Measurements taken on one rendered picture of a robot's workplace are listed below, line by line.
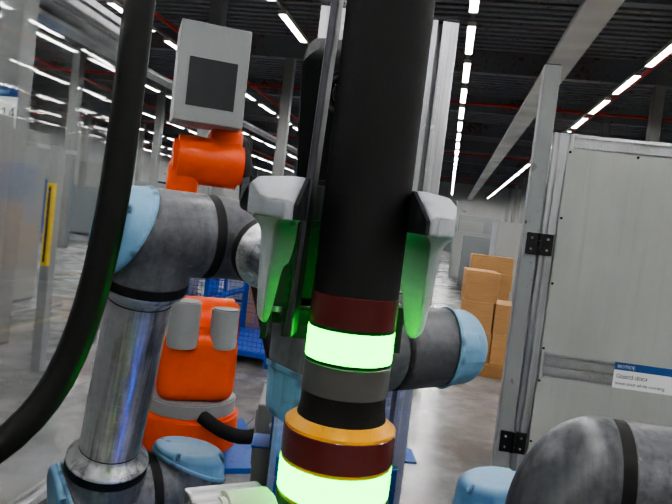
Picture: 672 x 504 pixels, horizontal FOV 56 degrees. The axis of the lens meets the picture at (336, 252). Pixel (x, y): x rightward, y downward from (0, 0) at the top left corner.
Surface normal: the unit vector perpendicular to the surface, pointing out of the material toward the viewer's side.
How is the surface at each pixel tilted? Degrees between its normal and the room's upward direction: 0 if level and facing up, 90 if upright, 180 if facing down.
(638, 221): 90
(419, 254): 94
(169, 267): 105
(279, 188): 42
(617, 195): 90
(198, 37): 90
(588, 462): 57
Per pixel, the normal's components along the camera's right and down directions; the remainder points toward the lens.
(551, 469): -0.51, -0.61
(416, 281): -0.99, -0.04
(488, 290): -0.11, 0.04
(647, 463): -0.05, -0.56
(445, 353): 0.58, 0.02
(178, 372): 0.31, 0.09
